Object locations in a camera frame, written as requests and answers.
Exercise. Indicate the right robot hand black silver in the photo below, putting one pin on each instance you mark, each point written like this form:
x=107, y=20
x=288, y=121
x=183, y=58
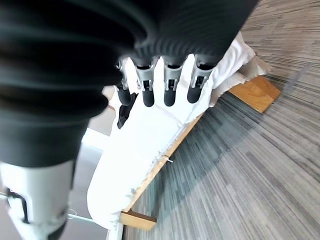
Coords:
x=62, y=62

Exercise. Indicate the white bed sheet mattress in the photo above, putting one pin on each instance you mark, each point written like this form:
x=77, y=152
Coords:
x=140, y=140

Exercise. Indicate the black garment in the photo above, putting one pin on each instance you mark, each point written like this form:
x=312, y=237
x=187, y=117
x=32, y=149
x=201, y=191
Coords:
x=122, y=117

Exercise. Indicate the white pillow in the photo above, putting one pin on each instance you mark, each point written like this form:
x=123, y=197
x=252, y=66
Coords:
x=237, y=55
x=252, y=70

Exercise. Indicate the wooden bed frame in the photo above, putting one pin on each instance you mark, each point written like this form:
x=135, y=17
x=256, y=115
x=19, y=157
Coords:
x=255, y=92

